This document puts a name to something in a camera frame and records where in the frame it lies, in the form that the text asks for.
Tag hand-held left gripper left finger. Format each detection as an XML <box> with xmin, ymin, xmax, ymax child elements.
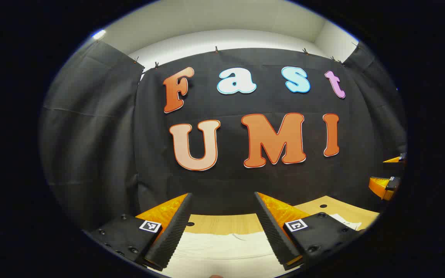
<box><xmin>85</xmin><ymin>192</ymin><xmax>193</xmax><ymax>271</ymax></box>

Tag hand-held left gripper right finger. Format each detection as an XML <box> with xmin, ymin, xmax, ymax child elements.
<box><xmin>253</xmin><ymin>191</ymin><xmax>364</xmax><ymax>271</ymax></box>

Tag white jeans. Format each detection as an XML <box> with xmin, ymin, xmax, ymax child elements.
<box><xmin>157</xmin><ymin>214</ymin><xmax>362</xmax><ymax>278</ymax></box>

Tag black backdrop cloth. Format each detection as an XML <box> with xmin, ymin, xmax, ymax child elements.
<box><xmin>39</xmin><ymin>39</ymin><xmax>408</xmax><ymax>232</ymax></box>

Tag row of small backdrop clips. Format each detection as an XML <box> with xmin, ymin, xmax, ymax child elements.
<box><xmin>133</xmin><ymin>44</ymin><xmax>362</xmax><ymax>71</ymax></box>

